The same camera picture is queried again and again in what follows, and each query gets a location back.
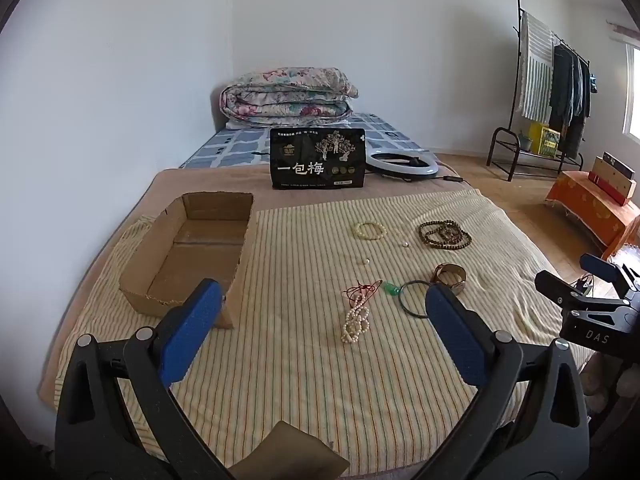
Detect yellow striped cloth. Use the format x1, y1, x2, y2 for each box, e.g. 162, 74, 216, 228
54, 189, 596, 478

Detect yellow box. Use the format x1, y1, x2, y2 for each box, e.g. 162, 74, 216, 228
529, 121, 562, 156

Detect dark wooden bead necklace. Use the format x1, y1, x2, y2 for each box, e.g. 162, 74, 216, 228
417, 219, 473, 250

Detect dark flat box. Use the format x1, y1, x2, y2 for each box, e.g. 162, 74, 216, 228
602, 151, 637, 182

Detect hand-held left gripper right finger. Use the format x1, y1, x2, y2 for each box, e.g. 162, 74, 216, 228
410, 282, 592, 480

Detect black metal clothes rack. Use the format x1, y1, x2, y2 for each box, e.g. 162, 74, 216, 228
487, 0, 598, 182

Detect orange cloth covered table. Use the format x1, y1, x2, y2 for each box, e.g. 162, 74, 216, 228
545, 170, 640, 261

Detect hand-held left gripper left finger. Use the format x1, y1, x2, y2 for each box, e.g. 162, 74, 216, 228
55, 277, 231, 480

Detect thin black bangle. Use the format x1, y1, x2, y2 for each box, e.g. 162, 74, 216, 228
398, 280, 436, 319

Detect folded floral quilt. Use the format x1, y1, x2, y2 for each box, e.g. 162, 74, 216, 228
220, 66, 360, 131

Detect tan blanket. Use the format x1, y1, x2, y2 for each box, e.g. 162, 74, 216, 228
39, 162, 481, 411

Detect brown paper piece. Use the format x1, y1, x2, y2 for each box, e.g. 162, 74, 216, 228
225, 420, 351, 480

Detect black snack pouch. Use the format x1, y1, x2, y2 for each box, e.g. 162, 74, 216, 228
269, 127, 367, 191

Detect red flat box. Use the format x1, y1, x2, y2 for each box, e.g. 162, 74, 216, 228
588, 171, 629, 207

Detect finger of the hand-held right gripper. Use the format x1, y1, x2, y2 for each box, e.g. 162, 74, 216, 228
535, 270, 637, 318
580, 253, 640, 302

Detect red cord green pendant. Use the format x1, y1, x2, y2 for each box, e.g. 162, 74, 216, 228
341, 280, 401, 306

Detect cardboard box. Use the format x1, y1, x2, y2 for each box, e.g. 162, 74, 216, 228
119, 191, 255, 331

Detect cream bead bracelet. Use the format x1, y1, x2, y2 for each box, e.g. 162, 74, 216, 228
354, 221, 387, 241

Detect white ring light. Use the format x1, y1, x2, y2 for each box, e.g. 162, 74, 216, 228
365, 147, 442, 179

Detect window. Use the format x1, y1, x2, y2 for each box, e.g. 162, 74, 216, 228
620, 42, 640, 141

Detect dark hanging clothes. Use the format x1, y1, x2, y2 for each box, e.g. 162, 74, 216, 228
548, 42, 593, 158

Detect white pearl necklace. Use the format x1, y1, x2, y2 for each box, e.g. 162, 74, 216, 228
341, 292, 371, 345

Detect blue checkered bedsheet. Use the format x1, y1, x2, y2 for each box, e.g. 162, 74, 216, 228
179, 112, 441, 171

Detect striped hanging towel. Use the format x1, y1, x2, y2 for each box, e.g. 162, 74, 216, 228
517, 12, 556, 122

